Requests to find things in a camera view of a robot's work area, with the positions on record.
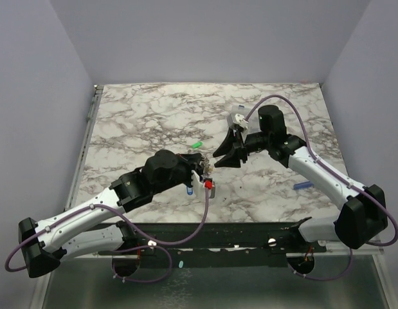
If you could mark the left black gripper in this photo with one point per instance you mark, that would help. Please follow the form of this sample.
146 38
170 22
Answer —
191 162

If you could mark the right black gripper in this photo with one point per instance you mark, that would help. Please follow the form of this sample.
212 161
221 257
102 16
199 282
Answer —
240 147

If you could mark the green key tag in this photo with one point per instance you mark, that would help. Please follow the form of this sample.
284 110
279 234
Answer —
197 145

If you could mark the blue key tag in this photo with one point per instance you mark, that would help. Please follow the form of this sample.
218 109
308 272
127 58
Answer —
189 191

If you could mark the bunch of silver keys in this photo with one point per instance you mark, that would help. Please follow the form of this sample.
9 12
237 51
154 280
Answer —
207 166

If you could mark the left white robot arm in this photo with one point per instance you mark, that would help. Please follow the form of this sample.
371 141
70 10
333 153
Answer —
45 243

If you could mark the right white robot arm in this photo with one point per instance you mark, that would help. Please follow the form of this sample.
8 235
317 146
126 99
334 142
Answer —
361 208

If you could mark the blue red marker pen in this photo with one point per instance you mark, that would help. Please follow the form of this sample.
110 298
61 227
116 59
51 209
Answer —
302 185

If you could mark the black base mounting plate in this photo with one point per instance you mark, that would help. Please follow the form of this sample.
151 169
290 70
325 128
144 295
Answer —
216 245

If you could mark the left side aluminium rail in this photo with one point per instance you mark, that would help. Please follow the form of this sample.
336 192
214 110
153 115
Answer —
90 123

